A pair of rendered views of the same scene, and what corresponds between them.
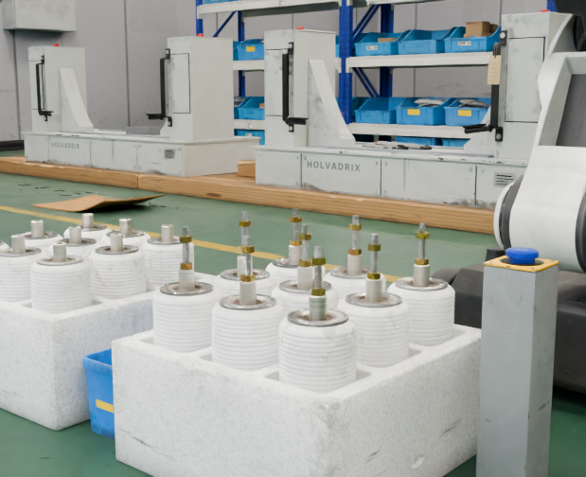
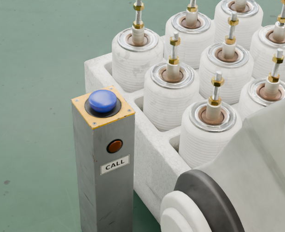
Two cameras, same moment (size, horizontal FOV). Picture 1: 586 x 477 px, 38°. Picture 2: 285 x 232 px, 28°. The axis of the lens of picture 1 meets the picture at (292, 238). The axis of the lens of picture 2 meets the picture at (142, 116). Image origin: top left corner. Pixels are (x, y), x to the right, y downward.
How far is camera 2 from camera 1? 1.58 m
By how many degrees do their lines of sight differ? 96
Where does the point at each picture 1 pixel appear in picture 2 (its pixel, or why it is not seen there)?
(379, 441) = not seen: hidden behind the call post
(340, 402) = (89, 67)
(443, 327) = (182, 144)
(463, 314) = not seen: outside the picture
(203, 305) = (217, 15)
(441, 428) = (147, 180)
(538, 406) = (83, 190)
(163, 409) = not seen: hidden behind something
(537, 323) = (76, 136)
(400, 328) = (147, 95)
